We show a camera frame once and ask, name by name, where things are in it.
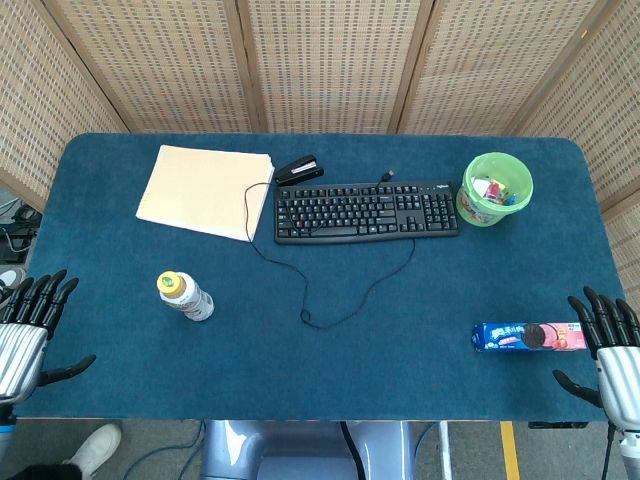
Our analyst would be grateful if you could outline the black computer keyboard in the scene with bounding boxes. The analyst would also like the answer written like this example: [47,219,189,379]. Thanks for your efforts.
[273,180,461,246]

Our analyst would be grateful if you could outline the white pole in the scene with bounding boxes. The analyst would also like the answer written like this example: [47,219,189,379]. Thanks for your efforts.
[437,421,454,480]

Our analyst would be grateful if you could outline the silver-blue robot torso base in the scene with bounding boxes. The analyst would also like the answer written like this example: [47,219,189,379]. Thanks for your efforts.
[199,419,416,480]

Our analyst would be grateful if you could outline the blue floor cable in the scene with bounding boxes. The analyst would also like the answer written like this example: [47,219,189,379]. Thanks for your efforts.
[123,421,207,480]

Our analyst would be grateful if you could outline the right robot hand, black fingers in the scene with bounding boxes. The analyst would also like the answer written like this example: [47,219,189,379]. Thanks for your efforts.
[552,285,640,431]

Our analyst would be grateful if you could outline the dark blue table mat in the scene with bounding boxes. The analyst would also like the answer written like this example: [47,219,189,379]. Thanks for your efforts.
[10,132,626,421]

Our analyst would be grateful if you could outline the thin black keyboard cable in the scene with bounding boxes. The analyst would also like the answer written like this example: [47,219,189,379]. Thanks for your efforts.
[243,169,416,330]

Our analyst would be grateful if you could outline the black torso cable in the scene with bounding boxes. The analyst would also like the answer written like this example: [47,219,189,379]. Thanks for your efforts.
[340,421,362,480]

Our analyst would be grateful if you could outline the black equipment with cables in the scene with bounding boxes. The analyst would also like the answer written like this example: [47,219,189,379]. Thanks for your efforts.
[0,199,44,264]

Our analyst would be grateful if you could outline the woven folding screen panel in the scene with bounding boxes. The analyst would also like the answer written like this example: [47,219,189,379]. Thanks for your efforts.
[389,0,621,136]
[237,0,436,134]
[44,0,266,134]
[0,0,131,211]
[599,197,640,314]
[509,0,640,211]

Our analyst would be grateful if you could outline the blue pink cookie package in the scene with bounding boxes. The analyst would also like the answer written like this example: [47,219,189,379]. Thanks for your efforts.
[471,321,589,354]

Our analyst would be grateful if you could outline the green plastic bucket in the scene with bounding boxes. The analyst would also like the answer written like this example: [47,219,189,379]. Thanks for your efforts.
[455,152,534,229]

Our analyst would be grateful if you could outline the white shoe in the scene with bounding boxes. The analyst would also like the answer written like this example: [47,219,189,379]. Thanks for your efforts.
[64,423,123,479]

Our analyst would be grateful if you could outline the yellow floor tape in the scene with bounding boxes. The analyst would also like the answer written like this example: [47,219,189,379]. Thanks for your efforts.
[499,421,521,480]

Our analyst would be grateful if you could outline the small yellow-capped bottle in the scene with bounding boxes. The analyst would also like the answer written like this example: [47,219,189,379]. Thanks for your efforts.
[157,270,215,323]

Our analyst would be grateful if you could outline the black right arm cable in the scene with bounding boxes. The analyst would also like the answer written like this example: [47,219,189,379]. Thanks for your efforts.
[601,424,615,480]

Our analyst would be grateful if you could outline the left robot hand, black fingers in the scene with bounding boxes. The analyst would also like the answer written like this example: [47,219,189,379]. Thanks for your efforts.
[0,269,97,404]

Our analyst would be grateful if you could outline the grey sneaker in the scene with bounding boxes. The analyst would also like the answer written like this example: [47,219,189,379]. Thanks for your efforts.
[0,266,27,306]

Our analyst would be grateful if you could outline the cream paper folder stack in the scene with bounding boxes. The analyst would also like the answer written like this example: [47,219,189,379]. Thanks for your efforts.
[135,144,276,243]

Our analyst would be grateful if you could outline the black stapler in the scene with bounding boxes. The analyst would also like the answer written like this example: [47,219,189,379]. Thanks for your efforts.
[274,154,325,187]

